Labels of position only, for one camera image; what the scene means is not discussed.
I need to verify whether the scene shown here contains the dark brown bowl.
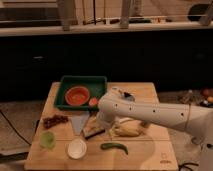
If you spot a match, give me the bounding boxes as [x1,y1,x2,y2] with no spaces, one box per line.
[123,92,135,101]

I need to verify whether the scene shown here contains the green plastic cup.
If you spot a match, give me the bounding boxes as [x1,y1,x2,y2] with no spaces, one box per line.
[40,131,55,149]

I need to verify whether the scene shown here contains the black cable bottom right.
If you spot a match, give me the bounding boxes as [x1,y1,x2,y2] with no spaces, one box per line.
[178,162,201,171]

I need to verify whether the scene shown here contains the orange bowl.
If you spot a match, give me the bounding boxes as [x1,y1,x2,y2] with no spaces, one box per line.
[65,86,90,106]

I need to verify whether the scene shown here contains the bunch of dark grapes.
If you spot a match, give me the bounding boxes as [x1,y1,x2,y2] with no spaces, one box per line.
[43,115,68,129]

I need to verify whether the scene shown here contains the orange toy carrot piece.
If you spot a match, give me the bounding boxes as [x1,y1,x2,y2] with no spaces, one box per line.
[88,97,99,106]

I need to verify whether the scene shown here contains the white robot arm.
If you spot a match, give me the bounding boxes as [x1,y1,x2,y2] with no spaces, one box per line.
[97,87,213,171]

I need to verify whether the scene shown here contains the green plastic tray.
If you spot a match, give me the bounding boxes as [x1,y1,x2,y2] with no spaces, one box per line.
[54,75,107,111]

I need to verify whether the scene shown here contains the white plastic cup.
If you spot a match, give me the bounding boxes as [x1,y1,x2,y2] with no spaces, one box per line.
[67,138,87,159]

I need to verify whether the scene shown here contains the yellow banana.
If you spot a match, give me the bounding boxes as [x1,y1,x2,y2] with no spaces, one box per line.
[110,118,143,137]

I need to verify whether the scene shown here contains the black cable left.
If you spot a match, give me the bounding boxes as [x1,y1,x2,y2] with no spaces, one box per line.
[0,109,32,147]

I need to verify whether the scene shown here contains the spice bottle rack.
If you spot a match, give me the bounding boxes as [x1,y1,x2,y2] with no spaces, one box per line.
[178,88,213,108]

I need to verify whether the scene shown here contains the green chili pepper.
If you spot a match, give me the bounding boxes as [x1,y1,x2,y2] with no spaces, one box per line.
[100,143,128,155]

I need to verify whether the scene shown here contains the black cable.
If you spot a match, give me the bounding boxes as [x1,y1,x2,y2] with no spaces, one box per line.
[0,109,32,147]
[178,162,201,171]

